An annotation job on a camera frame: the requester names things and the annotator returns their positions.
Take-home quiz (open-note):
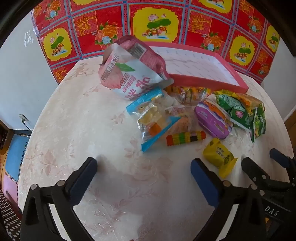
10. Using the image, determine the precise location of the yellow cake snack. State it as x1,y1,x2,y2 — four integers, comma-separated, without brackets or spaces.
203,138,238,178

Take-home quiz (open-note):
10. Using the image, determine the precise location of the small green pea packet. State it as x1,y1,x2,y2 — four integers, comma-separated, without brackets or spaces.
214,91,250,130

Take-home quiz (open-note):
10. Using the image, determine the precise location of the purple snack tin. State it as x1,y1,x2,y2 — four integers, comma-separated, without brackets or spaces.
194,99,232,140

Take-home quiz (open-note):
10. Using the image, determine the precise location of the rainbow-edged clear snack bag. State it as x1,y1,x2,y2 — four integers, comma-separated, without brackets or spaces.
165,105,207,147

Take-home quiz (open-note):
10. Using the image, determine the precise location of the yellow-red striped candy bag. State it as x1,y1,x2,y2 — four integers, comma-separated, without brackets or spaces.
165,85,211,105

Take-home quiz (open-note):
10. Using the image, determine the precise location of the blue-edged clear candy bag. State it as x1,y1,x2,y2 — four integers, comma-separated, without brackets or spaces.
126,87,180,152

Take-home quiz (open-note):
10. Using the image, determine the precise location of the peach jelly drink pouch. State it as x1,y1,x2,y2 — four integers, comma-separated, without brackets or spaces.
98,35,174,100

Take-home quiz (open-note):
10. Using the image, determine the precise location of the large green pea packet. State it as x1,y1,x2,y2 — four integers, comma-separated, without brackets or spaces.
250,102,266,142

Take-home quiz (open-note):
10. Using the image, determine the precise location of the orange cracker sleeve pack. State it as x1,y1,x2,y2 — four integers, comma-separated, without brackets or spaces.
216,89,262,114

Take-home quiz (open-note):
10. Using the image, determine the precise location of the blue foam floor mat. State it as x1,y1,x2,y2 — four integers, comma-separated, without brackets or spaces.
5,133,30,183

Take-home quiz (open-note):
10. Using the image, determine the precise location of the pink shallow cardboard box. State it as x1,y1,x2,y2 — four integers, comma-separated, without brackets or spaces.
146,42,249,93

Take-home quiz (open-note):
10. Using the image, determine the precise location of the white wall outlet with cord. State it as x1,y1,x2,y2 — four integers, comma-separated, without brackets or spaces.
18,114,31,131

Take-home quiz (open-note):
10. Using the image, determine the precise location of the red floral patterned wall cloth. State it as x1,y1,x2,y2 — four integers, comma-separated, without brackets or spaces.
31,0,280,83

